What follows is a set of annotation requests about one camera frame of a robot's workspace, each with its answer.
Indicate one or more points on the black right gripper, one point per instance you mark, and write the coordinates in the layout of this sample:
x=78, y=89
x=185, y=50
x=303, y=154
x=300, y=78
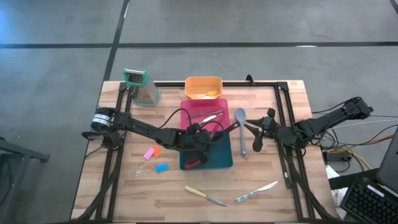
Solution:
x=270, y=126

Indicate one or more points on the black computer monitor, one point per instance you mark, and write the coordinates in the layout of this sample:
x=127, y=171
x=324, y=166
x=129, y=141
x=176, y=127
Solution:
x=390, y=165

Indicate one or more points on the black computer keyboard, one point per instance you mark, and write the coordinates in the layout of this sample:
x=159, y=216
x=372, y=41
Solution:
x=367, y=202

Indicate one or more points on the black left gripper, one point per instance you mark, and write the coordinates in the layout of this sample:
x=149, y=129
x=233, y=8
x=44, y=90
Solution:
x=199, y=140

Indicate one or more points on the black aluminium table frame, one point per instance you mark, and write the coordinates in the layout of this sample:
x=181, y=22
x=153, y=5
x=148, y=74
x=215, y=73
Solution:
x=171, y=84

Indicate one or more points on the black slotted turner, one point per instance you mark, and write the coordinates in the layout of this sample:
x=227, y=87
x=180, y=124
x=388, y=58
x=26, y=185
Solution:
x=231, y=127

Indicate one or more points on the pink plastic bin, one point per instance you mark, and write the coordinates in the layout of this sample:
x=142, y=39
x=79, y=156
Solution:
x=202, y=107

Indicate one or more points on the white paper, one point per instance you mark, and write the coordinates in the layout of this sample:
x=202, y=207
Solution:
x=330, y=174

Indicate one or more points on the teal plastic bin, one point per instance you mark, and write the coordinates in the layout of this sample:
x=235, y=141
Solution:
x=222, y=155

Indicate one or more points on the metal tongs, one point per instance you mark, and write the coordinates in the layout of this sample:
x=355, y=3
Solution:
x=206, y=113

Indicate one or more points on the black power strip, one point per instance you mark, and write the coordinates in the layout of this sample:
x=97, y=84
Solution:
x=337, y=155

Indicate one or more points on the blue mini spatula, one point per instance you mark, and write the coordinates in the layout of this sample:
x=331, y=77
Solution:
x=161, y=168

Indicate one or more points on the grey-blue silicone spoon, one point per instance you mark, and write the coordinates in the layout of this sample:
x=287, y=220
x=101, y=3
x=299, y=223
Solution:
x=241, y=116

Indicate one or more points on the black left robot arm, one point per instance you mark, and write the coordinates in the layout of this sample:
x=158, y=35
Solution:
x=140, y=127

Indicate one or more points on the black computer desk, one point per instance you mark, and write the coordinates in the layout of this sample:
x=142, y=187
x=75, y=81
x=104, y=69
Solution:
x=351, y=180

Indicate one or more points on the orange plastic bin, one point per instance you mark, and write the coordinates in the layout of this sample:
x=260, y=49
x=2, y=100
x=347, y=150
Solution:
x=199, y=85

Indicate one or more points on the yellow mini spatula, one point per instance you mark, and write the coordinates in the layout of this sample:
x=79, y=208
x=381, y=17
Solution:
x=212, y=92

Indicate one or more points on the black table clamp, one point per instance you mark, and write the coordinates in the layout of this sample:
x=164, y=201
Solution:
x=249, y=79

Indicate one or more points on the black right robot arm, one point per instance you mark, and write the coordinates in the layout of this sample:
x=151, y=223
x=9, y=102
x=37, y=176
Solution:
x=326, y=121

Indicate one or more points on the dark metal cart frame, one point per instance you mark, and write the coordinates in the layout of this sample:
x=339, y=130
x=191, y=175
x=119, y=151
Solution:
x=18, y=152

